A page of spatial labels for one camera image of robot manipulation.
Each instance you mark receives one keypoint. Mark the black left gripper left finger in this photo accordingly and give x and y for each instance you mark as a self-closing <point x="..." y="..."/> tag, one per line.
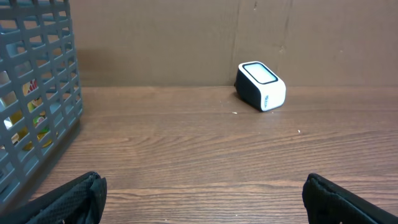
<point x="81" y="200"/>

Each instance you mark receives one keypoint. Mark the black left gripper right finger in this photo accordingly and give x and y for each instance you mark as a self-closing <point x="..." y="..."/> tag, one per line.
<point x="327" y="202"/>

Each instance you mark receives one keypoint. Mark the white barcode scanner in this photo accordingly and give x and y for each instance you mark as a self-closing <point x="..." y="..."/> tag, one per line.
<point x="259" y="86"/>

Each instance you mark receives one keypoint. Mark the dark grey plastic basket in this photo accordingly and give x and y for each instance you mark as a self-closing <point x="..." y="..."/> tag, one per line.
<point x="37" y="42"/>

